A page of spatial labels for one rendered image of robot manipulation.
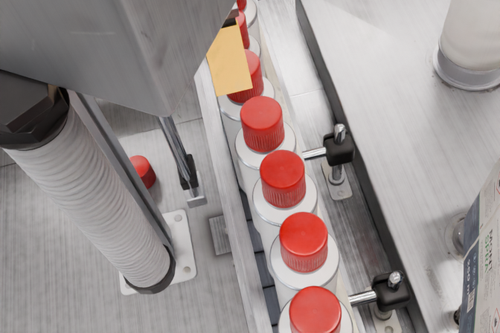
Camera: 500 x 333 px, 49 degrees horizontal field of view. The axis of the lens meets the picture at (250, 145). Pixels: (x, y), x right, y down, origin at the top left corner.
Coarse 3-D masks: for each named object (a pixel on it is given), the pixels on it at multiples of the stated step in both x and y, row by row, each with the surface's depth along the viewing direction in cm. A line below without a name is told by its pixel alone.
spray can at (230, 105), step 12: (252, 60) 45; (252, 72) 44; (252, 84) 45; (264, 84) 48; (228, 96) 47; (240, 96) 46; (252, 96) 47; (228, 108) 48; (240, 108) 47; (228, 120) 49; (228, 132) 51; (240, 180) 59
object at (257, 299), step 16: (208, 80) 60; (208, 96) 59; (208, 112) 58; (224, 144) 56; (224, 160) 55; (224, 176) 54; (240, 208) 52; (240, 224) 51; (240, 240) 50; (256, 272) 49; (256, 288) 48; (256, 304) 47; (256, 320) 46
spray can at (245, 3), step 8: (240, 0) 52; (248, 0) 54; (240, 8) 52; (248, 8) 53; (256, 8) 54; (248, 16) 53; (256, 16) 54; (248, 24) 53; (256, 24) 55; (256, 32) 55; (264, 72) 62
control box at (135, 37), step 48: (0, 0) 16; (48, 0) 15; (96, 0) 14; (144, 0) 14; (192, 0) 17; (0, 48) 18; (48, 48) 17; (96, 48) 16; (144, 48) 15; (192, 48) 18; (96, 96) 18; (144, 96) 17
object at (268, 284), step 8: (224, 128) 67; (232, 160) 64; (240, 192) 62; (248, 208) 61; (248, 216) 60; (248, 224) 60; (256, 232) 59; (256, 240) 59; (256, 248) 58; (256, 256) 58; (264, 256) 58; (264, 264) 57; (264, 272) 57; (264, 280) 57; (272, 280) 56; (264, 288) 57; (272, 288) 56; (264, 296) 56; (272, 296) 56; (272, 304) 55; (272, 312) 55; (280, 312) 55; (272, 320) 54; (272, 328) 54
